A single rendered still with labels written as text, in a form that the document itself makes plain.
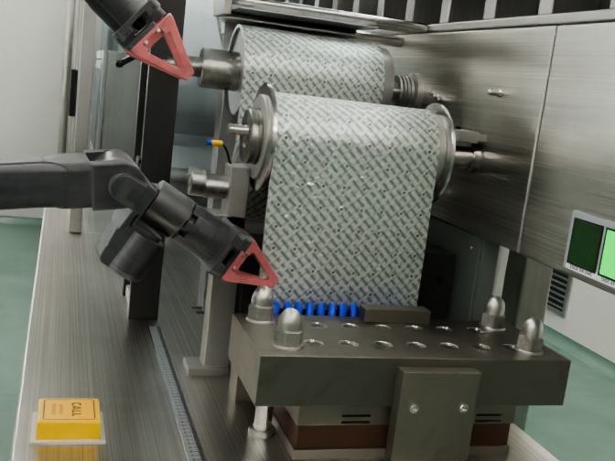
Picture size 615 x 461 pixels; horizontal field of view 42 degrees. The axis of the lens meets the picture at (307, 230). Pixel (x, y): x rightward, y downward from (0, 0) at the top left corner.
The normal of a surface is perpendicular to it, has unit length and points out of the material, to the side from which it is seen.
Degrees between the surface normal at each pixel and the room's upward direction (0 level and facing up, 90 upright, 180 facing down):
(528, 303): 90
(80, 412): 0
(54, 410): 0
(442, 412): 90
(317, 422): 90
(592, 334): 90
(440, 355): 0
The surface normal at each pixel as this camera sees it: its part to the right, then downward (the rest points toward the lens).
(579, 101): -0.95, -0.06
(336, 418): 0.28, 0.20
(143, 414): 0.12, -0.98
